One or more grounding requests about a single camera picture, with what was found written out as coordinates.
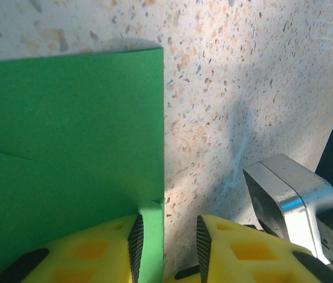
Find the green square paper sheet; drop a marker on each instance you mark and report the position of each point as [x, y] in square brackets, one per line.
[66, 118]

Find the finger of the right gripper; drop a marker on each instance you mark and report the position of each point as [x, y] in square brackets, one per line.
[184, 278]

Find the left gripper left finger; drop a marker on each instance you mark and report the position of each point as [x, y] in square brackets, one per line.
[92, 250]

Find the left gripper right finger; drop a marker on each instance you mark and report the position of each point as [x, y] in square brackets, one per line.
[251, 253]

